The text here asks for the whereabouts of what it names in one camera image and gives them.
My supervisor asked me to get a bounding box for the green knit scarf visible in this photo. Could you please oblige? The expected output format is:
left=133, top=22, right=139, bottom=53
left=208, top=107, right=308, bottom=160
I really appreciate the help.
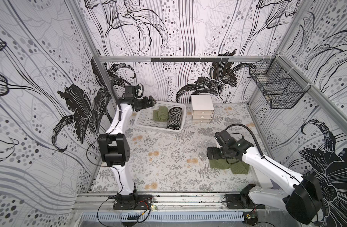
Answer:
left=153, top=106, right=169, bottom=122
left=209, top=159, right=250, bottom=175

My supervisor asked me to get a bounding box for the white plastic perforated basket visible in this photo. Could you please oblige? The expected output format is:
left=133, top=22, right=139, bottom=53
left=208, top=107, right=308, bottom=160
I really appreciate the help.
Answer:
left=134, top=101, right=186, bottom=133

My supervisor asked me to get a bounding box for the black white patterned knit scarf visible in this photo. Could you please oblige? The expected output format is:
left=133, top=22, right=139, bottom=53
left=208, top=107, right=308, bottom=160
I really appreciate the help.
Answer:
left=167, top=107, right=183, bottom=131

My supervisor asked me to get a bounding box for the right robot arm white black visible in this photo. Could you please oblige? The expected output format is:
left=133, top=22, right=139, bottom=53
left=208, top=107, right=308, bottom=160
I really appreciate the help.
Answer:
left=207, top=130, right=323, bottom=224

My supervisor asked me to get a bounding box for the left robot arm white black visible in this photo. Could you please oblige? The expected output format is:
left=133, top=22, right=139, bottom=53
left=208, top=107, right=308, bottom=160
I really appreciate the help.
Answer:
left=98, top=84, right=156, bottom=210

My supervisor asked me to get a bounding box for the white small drawer box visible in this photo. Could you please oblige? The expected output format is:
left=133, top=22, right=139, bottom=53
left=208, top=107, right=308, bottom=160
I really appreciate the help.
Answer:
left=191, top=95, right=214, bottom=124

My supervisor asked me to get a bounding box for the small black electronics box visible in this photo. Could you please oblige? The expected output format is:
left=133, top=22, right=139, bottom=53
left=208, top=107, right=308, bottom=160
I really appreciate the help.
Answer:
left=243, top=212, right=258, bottom=227

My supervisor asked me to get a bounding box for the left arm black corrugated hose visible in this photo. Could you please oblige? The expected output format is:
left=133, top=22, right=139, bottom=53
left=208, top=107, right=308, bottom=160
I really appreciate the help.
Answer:
left=110, top=77, right=131, bottom=120

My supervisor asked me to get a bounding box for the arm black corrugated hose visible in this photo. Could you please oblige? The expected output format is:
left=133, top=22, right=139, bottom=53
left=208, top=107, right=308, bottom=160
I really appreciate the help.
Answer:
left=224, top=123, right=264, bottom=158
left=110, top=77, right=131, bottom=120

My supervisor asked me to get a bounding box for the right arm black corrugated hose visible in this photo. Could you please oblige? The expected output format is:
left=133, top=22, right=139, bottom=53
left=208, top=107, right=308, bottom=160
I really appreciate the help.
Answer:
left=224, top=123, right=264, bottom=158

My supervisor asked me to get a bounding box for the black hook rail on wall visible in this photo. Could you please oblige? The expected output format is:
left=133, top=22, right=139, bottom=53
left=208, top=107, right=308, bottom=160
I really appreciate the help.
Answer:
left=150, top=57, right=229, bottom=62

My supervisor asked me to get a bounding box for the black wire wall basket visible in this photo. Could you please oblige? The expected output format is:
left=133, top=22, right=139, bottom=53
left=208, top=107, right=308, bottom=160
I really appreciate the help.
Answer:
left=249, top=59, right=311, bottom=109

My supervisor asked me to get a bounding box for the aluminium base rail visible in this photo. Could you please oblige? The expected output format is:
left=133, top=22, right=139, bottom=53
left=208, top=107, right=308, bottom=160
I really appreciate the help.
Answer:
left=76, top=192, right=307, bottom=212

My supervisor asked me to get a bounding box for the white slotted cable duct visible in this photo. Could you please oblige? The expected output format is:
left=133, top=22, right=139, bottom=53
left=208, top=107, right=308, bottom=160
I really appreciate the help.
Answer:
left=81, top=211, right=244, bottom=222

